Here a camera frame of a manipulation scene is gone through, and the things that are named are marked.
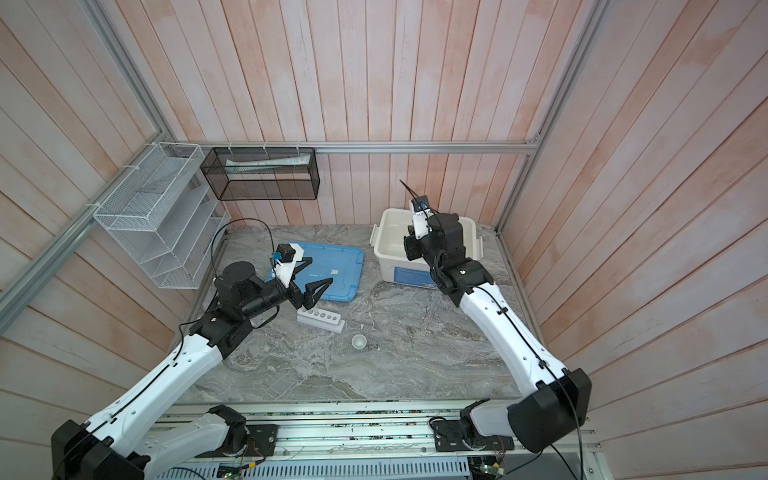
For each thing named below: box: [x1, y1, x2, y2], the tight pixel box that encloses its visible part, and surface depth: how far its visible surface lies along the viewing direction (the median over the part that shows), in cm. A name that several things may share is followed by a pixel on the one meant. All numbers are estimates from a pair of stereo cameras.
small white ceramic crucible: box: [351, 334, 367, 350], surface depth 90 cm
